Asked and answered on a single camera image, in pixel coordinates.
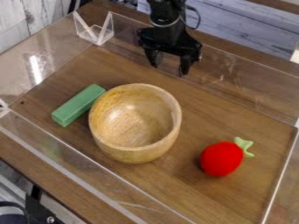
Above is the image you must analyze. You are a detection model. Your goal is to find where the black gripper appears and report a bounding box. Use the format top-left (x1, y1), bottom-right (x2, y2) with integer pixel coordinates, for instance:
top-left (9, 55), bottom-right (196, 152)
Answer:
top-left (136, 24), bottom-right (201, 76)

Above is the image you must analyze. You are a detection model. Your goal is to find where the red plush strawberry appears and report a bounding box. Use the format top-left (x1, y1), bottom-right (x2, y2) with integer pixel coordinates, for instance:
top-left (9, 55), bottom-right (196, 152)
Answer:
top-left (199, 136), bottom-right (255, 177)

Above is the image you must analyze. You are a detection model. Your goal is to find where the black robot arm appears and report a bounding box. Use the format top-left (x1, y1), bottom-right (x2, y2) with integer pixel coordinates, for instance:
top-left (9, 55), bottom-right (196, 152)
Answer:
top-left (136, 0), bottom-right (201, 76)

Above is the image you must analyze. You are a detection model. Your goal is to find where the wooden bowl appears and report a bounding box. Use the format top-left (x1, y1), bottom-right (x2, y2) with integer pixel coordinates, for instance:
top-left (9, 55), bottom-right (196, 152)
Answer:
top-left (88, 83), bottom-right (183, 164)

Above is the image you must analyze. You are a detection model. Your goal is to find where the green rectangular block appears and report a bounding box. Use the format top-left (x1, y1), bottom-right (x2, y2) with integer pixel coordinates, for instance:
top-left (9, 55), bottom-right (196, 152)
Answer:
top-left (50, 84), bottom-right (106, 127)

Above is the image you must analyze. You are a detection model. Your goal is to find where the black table clamp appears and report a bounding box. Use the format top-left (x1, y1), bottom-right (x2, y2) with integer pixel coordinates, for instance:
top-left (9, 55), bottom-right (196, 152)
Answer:
top-left (25, 185), bottom-right (65, 224)

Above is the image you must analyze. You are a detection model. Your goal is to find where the clear acrylic corner bracket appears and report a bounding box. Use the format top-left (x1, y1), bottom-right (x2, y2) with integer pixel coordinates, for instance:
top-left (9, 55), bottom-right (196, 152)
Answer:
top-left (72, 11), bottom-right (114, 46)

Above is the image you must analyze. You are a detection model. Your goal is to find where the black cable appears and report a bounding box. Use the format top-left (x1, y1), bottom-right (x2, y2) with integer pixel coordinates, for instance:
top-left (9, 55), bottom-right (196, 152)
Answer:
top-left (0, 201), bottom-right (28, 224)

